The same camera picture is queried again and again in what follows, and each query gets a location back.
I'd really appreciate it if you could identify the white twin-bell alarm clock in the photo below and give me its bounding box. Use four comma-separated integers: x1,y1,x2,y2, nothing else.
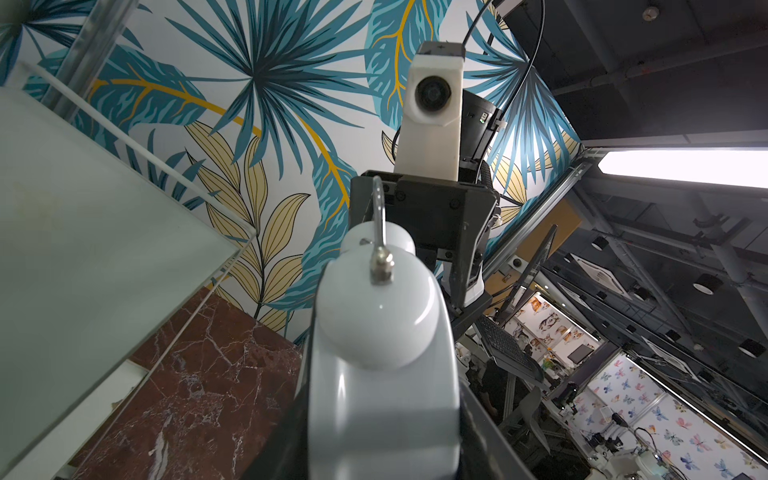
308,177,460,479

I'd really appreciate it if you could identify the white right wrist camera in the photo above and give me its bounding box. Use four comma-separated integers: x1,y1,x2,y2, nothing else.
394,41,465,182

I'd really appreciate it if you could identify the aluminium left corner post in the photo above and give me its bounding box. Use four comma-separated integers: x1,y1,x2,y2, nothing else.
56,0,140,98

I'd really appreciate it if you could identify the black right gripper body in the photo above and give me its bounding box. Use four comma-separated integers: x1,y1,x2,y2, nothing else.
349,171,499,300

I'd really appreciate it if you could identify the white two-tier shelf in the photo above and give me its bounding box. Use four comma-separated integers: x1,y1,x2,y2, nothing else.
1,62,255,474

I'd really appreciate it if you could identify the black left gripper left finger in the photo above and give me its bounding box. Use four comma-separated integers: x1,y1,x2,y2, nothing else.
239,347,316,480

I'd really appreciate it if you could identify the aluminium right corner post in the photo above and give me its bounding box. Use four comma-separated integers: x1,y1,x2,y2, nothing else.
483,159,594,280

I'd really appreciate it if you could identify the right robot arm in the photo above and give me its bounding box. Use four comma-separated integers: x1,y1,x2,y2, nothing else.
351,81,501,305

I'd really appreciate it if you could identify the aluminium corner post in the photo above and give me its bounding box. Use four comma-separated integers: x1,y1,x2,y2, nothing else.
483,159,594,280
56,0,140,98

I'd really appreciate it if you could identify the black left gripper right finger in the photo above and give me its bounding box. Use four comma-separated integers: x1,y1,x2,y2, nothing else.
458,380,534,480

